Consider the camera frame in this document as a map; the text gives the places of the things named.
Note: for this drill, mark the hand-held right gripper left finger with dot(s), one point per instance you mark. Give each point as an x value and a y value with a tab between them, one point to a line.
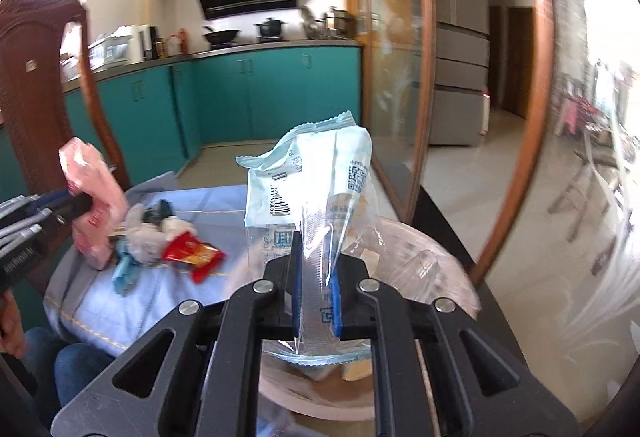
296	282

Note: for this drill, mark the pink paper packet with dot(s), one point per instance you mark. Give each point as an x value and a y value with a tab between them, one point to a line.
97	197

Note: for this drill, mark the white kettle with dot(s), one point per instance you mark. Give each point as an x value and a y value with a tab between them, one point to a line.
141	43

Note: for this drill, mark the black cooking pot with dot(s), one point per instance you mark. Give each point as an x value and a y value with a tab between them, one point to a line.
270	29

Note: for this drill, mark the person's left hand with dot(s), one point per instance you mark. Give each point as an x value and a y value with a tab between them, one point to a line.
11	327

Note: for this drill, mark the carved wooden chair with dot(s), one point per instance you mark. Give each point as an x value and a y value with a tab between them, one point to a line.
35	117

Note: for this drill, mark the teal lower kitchen cabinets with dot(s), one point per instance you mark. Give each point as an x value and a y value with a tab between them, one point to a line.
280	92

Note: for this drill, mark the red snack wrapper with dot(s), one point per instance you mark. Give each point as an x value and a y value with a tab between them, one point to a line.
192	258

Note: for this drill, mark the white jug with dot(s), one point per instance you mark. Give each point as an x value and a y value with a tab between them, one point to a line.
173	47

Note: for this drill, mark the crumpled white tissue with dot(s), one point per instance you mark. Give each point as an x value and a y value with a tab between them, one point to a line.
145	237

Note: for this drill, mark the pink lattice waste basket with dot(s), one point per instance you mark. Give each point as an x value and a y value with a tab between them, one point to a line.
310	403

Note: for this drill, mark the blue quilted cloth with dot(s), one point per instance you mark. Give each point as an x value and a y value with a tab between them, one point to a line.
165	302

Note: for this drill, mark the silver refrigerator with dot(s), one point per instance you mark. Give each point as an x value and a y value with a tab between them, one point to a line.
460	67

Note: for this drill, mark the steel pot lid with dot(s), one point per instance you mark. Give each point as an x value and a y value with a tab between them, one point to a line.
310	23

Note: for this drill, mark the orange bottle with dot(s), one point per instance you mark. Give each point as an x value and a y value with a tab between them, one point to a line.
183	42

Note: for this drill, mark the small blue wrapper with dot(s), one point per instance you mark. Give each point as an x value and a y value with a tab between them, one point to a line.
125	274

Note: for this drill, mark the light blue plastic wrapper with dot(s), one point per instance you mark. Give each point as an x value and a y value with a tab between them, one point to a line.
300	177

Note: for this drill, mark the black wok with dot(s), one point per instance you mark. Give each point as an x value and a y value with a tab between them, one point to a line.
222	36

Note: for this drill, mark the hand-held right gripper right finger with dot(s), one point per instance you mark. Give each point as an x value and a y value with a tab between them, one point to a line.
334	302

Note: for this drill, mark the dish rack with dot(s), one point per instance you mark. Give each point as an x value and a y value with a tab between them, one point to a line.
110	51

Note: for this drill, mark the wood framed glass sliding door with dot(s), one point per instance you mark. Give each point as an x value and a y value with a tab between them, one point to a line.
542	67

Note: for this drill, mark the brown wooden door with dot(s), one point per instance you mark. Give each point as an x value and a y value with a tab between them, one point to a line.
515	62

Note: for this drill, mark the person's legs in jeans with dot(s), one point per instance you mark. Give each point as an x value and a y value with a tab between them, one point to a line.
75	377

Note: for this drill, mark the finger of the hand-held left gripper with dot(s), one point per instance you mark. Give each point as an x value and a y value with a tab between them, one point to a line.
60	219
70	199

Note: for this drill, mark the steel stock pot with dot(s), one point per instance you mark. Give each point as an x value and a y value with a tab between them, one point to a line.
340	23

